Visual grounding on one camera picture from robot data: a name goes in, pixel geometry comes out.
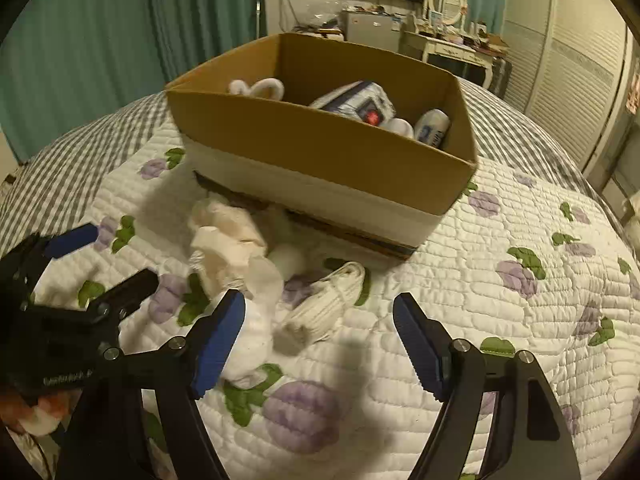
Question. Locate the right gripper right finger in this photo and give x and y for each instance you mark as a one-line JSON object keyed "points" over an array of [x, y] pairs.
{"points": [[528, 437]]}

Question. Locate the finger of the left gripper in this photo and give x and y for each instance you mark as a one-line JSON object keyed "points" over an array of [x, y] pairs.
{"points": [[28, 259], [100, 321]]}

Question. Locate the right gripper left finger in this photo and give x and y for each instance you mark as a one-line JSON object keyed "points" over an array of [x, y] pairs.
{"points": [[190, 366]]}

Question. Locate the white sock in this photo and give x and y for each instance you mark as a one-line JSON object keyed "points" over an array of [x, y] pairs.
{"points": [[252, 332]]}

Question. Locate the cream lace cloth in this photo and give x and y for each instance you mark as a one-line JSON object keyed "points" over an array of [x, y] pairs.
{"points": [[228, 251]]}

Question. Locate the white looped soft toy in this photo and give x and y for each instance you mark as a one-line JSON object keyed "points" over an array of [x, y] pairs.
{"points": [[268, 88]]}

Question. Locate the grey checked bedsheet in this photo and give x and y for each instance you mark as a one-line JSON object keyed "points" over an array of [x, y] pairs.
{"points": [[53, 192]]}

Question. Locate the white floral quilt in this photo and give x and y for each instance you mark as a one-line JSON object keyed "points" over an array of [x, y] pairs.
{"points": [[517, 264]]}

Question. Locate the brown cardboard box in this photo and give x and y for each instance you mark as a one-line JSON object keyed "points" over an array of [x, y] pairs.
{"points": [[376, 186]]}

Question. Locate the blue white tissue pack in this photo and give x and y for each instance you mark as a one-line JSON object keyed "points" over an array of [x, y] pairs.
{"points": [[364, 101]]}

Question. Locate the white blue tube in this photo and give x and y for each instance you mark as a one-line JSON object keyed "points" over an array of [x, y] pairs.
{"points": [[432, 128]]}

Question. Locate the white louvered wardrobe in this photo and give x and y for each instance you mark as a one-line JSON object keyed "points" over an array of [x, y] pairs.
{"points": [[570, 66]]}

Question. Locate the grey mini fridge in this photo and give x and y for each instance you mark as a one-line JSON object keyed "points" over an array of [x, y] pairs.
{"points": [[379, 31]]}

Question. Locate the white vanity table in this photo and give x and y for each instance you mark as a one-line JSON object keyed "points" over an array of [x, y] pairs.
{"points": [[429, 49]]}

